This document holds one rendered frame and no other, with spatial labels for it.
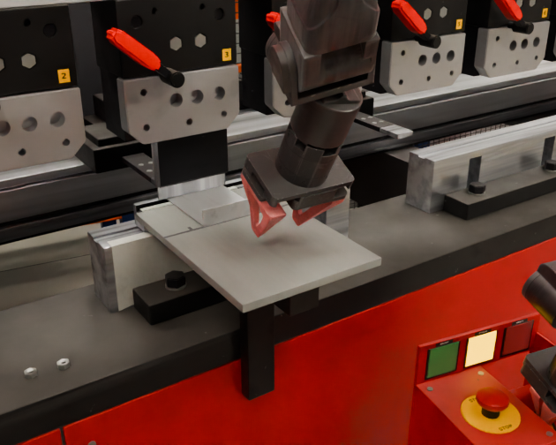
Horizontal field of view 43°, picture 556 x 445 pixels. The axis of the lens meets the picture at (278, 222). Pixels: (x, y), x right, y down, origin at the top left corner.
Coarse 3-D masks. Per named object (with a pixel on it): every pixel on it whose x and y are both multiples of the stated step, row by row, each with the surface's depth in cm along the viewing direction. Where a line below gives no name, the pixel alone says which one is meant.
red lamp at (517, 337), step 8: (512, 328) 95; (520, 328) 96; (528, 328) 97; (512, 336) 96; (520, 336) 97; (528, 336) 98; (504, 344) 96; (512, 344) 97; (520, 344) 97; (528, 344) 98; (504, 352) 97; (512, 352) 98
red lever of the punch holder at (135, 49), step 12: (108, 36) 74; (120, 36) 73; (120, 48) 74; (132, 48) 74; (144, 48) 75; (144, 60) 75; (156, 60) 76; (168, 72) 78; (180, 72) 78; (168, 84) 79; (180, 84) 78
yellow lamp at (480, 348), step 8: (480, 336) 93; (488, 336) 94; (472, 344) 93; (480, 344) 94; (488, 344) 95; (472, 352) 94; (480, 352) 95; (488, 352) 95; (472, 360) 95; (480, 360) 95
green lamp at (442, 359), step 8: (448, 344) 92; (456, 344) 92; (432, 352) 91; (440, 352) 91; (448, 352) 92; (456, 352) 93; (432, 360) 91; (440, 360) 92; (448, 360) 93; (432, 368) 92; (440, 368) 93; (448, 368) 93
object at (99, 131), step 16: (96, 128) 109; (96, 144) 105; (112, 144) 106; (128, 144) 106; (144, 144) 108; (80, 160) 110; (96, 160) 104; (112, 160) 106; (128, 160) 105; (144, 160) 105; (144, 176) 100
